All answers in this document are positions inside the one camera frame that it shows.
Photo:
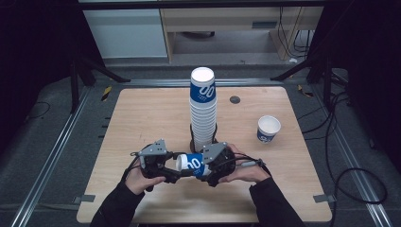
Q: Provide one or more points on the person's right hand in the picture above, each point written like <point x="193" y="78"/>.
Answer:
<point x="249" y="173"/>

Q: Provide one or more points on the aluminium floor rail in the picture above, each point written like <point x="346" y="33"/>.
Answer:
<point x="157" y="83"/>
<point x="47" y="167"/>
<point x="356" y="170"/>

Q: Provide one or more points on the yellow black tape strip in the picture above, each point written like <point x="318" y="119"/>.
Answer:
<point x="303" y="90"/>
<point x="106" y="93"/>

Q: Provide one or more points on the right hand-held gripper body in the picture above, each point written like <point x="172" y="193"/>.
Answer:
<point x="220" y="160"/>

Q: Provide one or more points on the black stand legs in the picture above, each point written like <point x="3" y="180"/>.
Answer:
<point x="74" y="85"/>
<point x="327" y="82"/>

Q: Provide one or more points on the blue white paper cup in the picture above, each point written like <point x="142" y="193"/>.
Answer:
<point x="269" y="126"/>
<point x="194" y="164"/>

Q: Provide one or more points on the stack of white paper cups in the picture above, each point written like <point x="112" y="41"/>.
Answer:
<point x="203" y="119"/>

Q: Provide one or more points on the white cabinet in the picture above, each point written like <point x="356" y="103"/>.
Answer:
<point x="126" y="33"/>

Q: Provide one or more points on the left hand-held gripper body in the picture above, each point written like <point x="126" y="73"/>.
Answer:
<point x="154" y="149"/>

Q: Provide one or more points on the dark round table grommet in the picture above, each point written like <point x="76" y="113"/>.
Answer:
<point x="235" y="100"/>

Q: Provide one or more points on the person's left hand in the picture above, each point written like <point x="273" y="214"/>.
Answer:
<point x="138" y="186"/>

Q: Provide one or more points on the grey tape piece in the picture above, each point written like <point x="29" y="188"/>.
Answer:
<point x="324" y="198"/>
<point x="85" y="199"/>

